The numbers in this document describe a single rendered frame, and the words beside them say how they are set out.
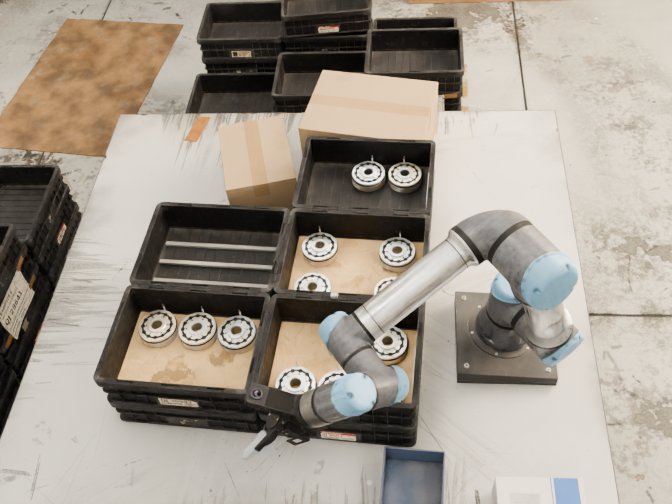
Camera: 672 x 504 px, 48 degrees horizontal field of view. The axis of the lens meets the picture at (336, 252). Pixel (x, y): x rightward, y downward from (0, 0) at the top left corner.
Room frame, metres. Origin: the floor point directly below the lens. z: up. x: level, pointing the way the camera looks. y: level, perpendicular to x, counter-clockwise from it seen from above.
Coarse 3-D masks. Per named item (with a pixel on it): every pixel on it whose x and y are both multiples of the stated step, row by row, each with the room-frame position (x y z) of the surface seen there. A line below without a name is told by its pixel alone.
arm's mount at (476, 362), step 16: (464, 304) 1.17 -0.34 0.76; (480, 304) 1.17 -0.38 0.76; (464, 320) 1.12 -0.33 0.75; (464, 336) 1.07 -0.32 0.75; (464, 352) 1.02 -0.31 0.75; (480, 352) 1.02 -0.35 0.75; (496, 352) 1.01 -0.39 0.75; (512, 352) 1.01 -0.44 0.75; (528, 352) 1.00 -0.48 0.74; (464, 368) 0.98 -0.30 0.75; (480, 368) 0.97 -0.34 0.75; (496, 368) 0.97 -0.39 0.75; (512, 368) 0.96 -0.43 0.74; (528, 368) 0.96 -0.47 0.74; (544, 368) 0.95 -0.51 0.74; (528, 384) 0.93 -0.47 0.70; (544, 384) 0.92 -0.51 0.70
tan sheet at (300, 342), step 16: (288, 336) 1.09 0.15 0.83; (304, 336) 1.08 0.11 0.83; (416, 336) 1.04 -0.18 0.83; (288, 352) 1.04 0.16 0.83; (304, 352) 1.03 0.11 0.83; (320, 352) 1.03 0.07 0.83; (272, 368) 1.00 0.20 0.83; (320, 368) 0.98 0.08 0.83; (336, 368) 0.98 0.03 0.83; (272, 384) 0.95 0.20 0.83
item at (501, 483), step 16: (496, 480) 0.65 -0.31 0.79; (512, 480) 0.65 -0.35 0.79; (528, 480) 0.64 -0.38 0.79; (544, 480) 0.64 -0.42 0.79; (560, 480) 0.63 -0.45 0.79; (576, 480) 0.63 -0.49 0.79; (496, 496) 0.62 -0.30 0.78; (512, 496) 0.61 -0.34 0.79; (528, 496) 0.60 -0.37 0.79; (544, 496) 0.60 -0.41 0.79; (560, 496) 0.60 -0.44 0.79; (576, 496) 0.59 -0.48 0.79
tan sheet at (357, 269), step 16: (336, 240) 1.40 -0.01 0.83; (352, 240) 1.39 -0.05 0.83; (368, 240) 1.39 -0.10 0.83; (352, 256) 1.33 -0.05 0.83; (368, 256) 1.33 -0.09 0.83; (416, 256) 1.31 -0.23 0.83; (304, 272) 1.30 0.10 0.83; (320, 272) 1.29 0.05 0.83; (336, 272) 1.28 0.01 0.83; (352, 272) 1.28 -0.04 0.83; (368, 272) 1.27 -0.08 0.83; (384, 272) 1.26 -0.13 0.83; (400, 272) 1.26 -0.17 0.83; (288, 288) 1.25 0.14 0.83; (336, 288) 1.23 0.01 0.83; (352, 288) 1.22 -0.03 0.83; (368, 288) 1.21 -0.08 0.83
